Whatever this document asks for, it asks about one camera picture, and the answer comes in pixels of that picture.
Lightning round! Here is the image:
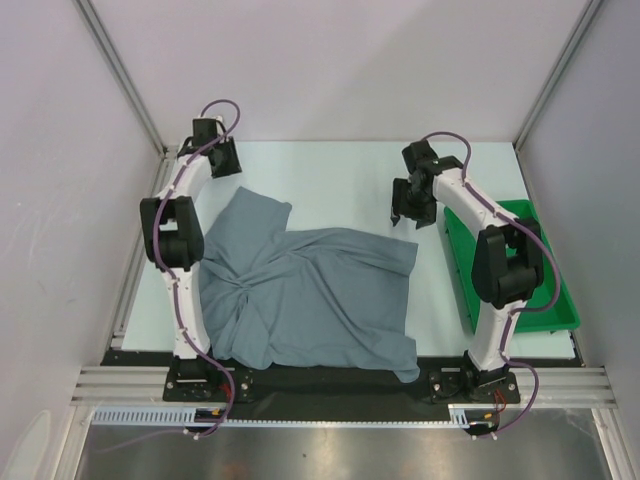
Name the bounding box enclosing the left aluminium corner post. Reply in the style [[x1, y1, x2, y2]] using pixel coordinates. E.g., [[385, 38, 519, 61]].
[[72, 0, 167, 156]]

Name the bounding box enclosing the grey-blue t shirt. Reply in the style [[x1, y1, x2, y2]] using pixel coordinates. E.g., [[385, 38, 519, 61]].
[[199, 188, 420, 383]]

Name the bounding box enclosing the right aluminium corner post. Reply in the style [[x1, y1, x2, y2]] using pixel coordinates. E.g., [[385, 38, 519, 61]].
[[512, 0, 607, 155]]

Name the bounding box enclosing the aluminium corner post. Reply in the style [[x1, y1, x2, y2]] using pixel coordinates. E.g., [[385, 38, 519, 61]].
[[512, 0, 607, 155], [72, 0, 167, 156]]

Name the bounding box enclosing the white slotted cable duct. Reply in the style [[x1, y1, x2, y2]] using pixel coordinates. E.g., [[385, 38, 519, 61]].
[[91, 406, 497, 431]]

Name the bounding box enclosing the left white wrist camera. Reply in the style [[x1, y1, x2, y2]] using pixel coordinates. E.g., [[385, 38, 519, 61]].
[[196, 117, 226, 136]]

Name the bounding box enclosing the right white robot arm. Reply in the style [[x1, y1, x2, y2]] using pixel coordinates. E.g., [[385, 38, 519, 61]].
[[391, 139, 544, 401]]

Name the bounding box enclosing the aluminium frame rail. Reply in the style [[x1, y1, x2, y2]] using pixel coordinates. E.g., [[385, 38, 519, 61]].
[[71, 366, 617, 408]]

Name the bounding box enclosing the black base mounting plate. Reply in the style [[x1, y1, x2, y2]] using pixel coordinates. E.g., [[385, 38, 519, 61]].
[[162, 356, 521, 406]]

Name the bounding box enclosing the green plastic tray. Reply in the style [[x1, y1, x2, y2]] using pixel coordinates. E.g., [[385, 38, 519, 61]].
[[444, 199, 580, 333]]

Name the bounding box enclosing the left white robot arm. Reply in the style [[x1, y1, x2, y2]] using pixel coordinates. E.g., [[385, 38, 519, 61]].
[[139, 116, 241, 362]]

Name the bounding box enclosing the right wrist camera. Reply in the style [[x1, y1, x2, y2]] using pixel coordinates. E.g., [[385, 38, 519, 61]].
[[401, 140, 439, 174]]

